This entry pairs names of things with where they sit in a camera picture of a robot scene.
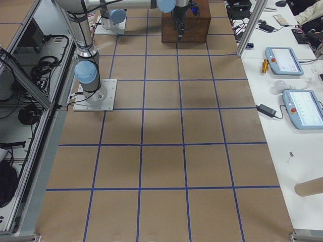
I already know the blue teach pendant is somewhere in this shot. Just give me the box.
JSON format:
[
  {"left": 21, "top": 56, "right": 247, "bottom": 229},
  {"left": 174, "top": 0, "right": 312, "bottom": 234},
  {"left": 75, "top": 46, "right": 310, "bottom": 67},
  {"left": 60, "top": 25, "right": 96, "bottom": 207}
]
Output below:
[
  {"left": 282, "top": 90, "right": 322, "bottom": 130},
  {"left": 265, "top": 47, "right": 304, "bottom": 76}
]

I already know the aluminium frame post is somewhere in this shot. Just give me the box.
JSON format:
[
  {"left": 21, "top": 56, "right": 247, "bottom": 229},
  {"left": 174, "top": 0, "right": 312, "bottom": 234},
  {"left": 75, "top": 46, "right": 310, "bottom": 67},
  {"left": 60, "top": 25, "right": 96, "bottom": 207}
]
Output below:
[{"left": 236, "top": 0, "right": 267, "bottom": 57}]

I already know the white light bulb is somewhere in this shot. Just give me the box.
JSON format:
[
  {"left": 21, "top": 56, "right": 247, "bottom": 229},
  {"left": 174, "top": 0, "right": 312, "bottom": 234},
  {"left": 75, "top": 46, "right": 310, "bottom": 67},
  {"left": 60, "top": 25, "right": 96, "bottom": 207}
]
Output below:
[{"left": 271, "top": 80, "right": 296, "bottom": 94}]

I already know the lower blue teach pendant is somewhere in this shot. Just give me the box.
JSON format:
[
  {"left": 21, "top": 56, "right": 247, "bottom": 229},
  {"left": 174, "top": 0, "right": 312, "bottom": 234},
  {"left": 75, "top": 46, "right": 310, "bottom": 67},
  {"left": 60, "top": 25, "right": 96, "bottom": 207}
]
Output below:
[{"left": 282, "top": 90, "right": 322, "bottom": 130}]

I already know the dark brown wooden cabinet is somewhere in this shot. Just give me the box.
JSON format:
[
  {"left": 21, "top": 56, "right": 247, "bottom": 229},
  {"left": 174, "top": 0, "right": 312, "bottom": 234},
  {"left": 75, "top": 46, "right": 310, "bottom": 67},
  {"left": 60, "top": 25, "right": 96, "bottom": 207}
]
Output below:
[{"left": 161, "top": 1, "right": 211, "bottom": 43}]

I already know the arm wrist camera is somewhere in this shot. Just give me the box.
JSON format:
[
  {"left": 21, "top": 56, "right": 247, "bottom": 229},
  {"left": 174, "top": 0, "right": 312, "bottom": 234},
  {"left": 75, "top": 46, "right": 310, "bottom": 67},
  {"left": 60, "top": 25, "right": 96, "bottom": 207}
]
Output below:
[{"left": 188, "top": 0, "right": 200, "bottom": 16}]

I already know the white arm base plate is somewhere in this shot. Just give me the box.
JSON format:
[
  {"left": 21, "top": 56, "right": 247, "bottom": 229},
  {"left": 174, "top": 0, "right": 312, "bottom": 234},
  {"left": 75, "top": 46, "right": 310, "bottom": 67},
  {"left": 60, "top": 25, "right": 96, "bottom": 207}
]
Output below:
[
  {"left": 73, "top": 79, "right": 118, "bottom": 112},
  {"left": 94, "top": 15, "right": 127, "bottom": 35}
]

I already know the upper blue teach pendant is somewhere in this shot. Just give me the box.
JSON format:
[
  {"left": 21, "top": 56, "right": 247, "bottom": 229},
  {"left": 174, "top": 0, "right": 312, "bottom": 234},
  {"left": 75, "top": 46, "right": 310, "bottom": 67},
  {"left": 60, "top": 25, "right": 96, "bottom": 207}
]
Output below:
[{"left": 265, "top": 47, "right": 304, "bottom": 76}]

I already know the black power brick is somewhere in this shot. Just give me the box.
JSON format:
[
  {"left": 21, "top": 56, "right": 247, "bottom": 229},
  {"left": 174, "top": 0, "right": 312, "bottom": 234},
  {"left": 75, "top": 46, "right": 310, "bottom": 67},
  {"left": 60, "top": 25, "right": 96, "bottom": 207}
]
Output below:
[{"left": 256, "top": 104, "right": 277, "bottom": 118}]

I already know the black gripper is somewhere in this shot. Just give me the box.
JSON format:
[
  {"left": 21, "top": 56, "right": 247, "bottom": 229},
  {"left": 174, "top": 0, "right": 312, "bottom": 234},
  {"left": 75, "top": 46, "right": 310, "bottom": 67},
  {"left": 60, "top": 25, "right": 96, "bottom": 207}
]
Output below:
[{"left": 171, "top": 6, "right": 188, "bottom": 40}]

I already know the gold metal cylinder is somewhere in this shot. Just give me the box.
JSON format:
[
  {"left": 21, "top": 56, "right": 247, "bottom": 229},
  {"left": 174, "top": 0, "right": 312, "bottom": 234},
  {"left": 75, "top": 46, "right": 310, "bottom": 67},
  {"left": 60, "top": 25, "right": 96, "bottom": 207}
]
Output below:
[{"left": 261, "top": 59, "right": 268, "bottom": 74}]

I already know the cardboard tube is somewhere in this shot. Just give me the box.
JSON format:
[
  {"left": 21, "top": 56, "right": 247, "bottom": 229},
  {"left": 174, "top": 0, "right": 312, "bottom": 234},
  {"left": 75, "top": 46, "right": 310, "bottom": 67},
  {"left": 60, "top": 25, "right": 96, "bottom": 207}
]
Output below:
[{"left": 294, "top": 177, "right": 323, "bottom": 197}]

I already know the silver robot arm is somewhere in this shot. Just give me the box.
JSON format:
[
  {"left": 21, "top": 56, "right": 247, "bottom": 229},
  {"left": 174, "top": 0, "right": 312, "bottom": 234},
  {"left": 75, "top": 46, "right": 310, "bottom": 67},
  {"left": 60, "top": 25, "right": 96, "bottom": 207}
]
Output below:
[
  {"left": 100, "top": 0, "right": 198, "bottom": 40},
  {"left": 56, "top": 1, "right": 107, "bottom": 103}
]

